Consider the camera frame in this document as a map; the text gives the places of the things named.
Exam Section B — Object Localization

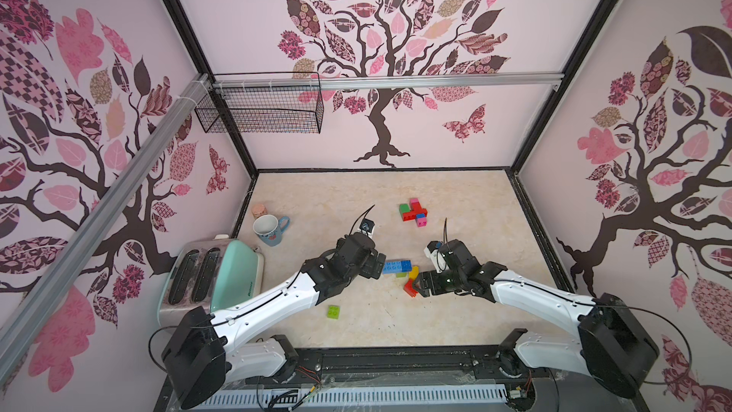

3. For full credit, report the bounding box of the red long brick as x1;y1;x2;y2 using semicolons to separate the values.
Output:
400;209;428;221

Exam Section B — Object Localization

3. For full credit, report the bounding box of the magenta square brick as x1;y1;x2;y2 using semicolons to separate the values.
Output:
409;198;422;211

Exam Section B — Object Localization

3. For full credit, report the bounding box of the light blue long brick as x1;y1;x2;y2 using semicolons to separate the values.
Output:
382;261;403;274

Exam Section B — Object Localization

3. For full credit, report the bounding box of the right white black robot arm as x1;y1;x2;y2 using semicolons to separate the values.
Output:
414;240;660;399

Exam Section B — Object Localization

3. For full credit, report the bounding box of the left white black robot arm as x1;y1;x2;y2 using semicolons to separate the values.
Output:
161;233;386;410

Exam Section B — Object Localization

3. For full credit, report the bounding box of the yellow square brick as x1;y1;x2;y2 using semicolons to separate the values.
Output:
408;266;419;280

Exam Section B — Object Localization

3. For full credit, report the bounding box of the lime square brick front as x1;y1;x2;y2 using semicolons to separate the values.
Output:
327;305;340;320

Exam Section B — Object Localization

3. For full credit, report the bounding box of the blue floral mug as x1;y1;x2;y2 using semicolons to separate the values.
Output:
253;215;291;247

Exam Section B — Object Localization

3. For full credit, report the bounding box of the small pink cup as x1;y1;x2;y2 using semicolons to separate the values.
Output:
251;203;269;219

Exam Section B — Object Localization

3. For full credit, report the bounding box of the mint chrome toaster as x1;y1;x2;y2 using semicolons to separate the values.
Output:
157;236;265;328

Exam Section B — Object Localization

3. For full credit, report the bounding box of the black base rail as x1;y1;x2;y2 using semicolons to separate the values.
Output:
245;342;624;381

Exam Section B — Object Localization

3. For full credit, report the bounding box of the white slotted cable duct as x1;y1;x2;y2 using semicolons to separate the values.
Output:
195;385;508;411

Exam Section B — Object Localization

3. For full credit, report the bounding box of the aluminium frame rail back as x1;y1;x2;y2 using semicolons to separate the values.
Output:
213;72;564;91

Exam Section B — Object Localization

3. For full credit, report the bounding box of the aluminium frame rail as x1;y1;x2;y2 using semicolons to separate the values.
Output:
1;74;211;381
213;72;564;91

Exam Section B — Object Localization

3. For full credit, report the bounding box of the black wire basket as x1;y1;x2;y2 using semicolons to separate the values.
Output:
196;71;325;135

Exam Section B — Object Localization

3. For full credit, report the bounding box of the aluminium frame rail left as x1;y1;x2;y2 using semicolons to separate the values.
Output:
1;74;211;381

